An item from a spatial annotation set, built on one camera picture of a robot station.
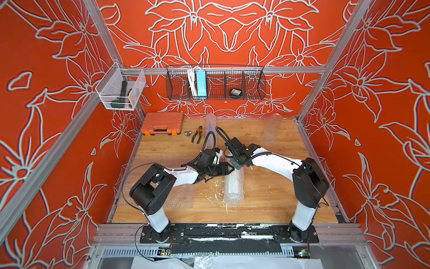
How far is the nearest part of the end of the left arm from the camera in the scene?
2.36ft

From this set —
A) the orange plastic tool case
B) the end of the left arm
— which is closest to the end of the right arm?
the end of the left arm

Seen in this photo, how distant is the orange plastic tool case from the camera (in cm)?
109

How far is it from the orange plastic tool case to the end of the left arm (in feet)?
1.30
